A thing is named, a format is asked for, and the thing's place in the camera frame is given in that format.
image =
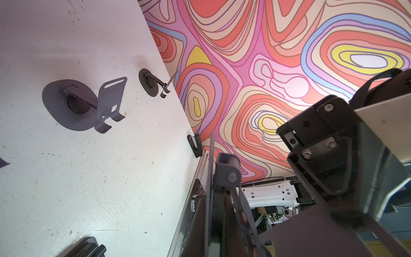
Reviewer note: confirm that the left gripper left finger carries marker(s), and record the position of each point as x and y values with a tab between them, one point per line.
194	243

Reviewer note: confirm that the dark grey phone stand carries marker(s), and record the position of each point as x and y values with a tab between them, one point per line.
151	83

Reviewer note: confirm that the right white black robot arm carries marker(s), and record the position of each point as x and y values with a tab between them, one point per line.
384	104

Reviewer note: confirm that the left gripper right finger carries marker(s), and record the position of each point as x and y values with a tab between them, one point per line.
237	236

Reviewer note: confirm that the black stapler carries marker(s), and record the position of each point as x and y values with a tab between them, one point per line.
195	144

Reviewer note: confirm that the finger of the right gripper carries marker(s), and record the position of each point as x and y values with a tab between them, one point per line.
341	162

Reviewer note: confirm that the black rectangular phone stand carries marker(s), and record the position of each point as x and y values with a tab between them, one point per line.
88	247

